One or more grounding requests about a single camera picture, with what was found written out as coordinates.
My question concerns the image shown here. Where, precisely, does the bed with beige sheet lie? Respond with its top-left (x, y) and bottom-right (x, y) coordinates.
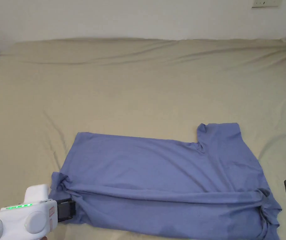
top-left (0, 37), bottom-right (286, 240)

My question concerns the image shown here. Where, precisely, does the white wall socket plate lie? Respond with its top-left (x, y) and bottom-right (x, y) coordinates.
top-left (252, 0), bottom-right (283, 8)

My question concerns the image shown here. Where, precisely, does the blue shirt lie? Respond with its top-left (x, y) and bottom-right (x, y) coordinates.
top-left (50, 122), bottom-right (283, 240)

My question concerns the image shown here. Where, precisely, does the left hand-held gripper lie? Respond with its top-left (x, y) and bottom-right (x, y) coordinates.
top-left (0, 184), bottom-right (77, 240)

